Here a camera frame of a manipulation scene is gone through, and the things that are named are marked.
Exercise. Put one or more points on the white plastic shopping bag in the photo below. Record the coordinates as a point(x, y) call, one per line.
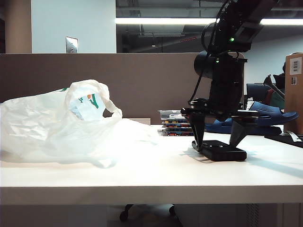
point(35, 123)

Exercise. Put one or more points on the metal wall switch plate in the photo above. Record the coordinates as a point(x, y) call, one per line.
point(71, 45)

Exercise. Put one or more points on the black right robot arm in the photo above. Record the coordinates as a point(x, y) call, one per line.
point(222, 66)

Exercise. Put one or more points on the person in green shirt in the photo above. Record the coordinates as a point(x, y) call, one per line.
point(277, 100)

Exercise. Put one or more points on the clear plastic flat box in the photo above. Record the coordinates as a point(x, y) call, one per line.
point(169, 115)

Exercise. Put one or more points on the beige flat box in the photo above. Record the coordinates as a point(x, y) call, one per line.
point(143, 121)

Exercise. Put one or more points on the brown cardboard box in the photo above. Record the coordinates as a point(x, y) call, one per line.
point(294, 101)

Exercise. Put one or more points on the black flat mat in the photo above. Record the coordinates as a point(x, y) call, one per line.
point(284, 139)

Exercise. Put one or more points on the long ceiling light strip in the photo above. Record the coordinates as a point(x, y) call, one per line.
point(165, 21)

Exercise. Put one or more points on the blue slipper with slots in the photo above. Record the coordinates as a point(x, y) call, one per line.
point(272, 116)
point(217, 127)

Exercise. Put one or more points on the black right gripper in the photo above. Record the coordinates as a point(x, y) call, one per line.
point(223, 99)

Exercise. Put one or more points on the white paper strip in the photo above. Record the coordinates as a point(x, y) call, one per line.
point(292, 136)

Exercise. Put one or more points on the small white bottle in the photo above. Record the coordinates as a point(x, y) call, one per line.
point(249, 102)

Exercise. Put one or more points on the brown desk partition panel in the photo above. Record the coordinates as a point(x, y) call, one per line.
point(94, 71)

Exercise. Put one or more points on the dark computer monitor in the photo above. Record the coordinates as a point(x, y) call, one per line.
point(255, 91)

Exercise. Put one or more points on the black power bank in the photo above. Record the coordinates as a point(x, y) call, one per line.
point(227, 154)

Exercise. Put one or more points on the colourful flat card pack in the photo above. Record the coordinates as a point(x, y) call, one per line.
point(176, 130)
point(176, 122)
point(176, 126)
point(176, 134)

